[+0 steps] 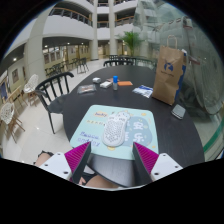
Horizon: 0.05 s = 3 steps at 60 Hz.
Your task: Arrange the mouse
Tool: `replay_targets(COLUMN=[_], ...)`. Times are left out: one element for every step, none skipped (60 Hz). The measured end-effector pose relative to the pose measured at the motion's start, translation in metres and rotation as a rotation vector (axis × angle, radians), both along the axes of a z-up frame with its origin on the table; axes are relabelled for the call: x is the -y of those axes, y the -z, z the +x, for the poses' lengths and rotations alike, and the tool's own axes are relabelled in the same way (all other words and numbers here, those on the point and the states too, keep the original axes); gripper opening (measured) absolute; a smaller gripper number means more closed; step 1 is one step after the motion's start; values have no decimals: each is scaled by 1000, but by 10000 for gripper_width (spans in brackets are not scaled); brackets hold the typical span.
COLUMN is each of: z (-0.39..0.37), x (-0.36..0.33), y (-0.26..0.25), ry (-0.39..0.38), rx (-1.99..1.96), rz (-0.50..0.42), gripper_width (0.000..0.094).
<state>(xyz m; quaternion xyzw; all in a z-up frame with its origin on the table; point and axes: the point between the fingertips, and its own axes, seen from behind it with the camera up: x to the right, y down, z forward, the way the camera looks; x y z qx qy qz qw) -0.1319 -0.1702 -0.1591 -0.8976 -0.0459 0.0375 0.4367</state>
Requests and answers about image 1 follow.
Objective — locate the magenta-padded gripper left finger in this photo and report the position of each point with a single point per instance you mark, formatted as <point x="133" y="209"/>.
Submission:
<point x="63" y="163"/>

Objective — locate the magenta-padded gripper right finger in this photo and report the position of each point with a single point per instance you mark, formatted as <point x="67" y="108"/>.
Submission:
<point x="154" y="163"/>

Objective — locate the light blue printed mouse pad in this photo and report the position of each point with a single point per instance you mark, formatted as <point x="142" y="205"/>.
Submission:
<point x="141" y="133"/>

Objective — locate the white perforated computer mouse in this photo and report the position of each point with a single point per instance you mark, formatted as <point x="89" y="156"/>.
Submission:
<point x="115" y="128"/>

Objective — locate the person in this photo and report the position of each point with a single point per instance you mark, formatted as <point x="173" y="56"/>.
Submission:
<point x="85" y="175"/>

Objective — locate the black slatted chair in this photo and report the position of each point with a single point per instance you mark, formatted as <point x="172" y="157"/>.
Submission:
<point x="53" y="95"/>

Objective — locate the white lattice wooden chair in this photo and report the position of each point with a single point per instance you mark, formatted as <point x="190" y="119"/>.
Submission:
<point x="8" y="116"/>
<point x="31" y="85"/>

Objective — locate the blue and white leaflet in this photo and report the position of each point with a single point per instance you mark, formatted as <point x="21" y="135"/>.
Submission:
<point x="143" y="90"/>

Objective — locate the clear plastic packet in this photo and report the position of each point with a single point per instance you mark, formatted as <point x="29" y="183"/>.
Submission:
<point x="86" y="88"/>

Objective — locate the orange flat card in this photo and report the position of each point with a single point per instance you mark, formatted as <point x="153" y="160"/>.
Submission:
<point x="125" y="83"/>

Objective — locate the blue-capped small bottle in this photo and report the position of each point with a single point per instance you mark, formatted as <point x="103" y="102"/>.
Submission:
<point x="115" y="83"/>

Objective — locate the small white box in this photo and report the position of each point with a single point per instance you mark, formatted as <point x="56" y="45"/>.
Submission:
<point x="105" y="84"/>

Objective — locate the small grey box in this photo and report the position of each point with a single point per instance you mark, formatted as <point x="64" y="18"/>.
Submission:
<point x="96" y="80"/>

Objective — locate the brown paper shopping bag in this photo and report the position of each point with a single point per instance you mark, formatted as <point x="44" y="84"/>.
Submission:
<point x="169" y="75"/>

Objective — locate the group of dark chairs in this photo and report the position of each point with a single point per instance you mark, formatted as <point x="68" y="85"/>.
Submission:
<point x="68" y="65"/>

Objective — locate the green potted palm plant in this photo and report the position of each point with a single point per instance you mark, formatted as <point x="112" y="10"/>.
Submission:
<point x="132" y="40"/>

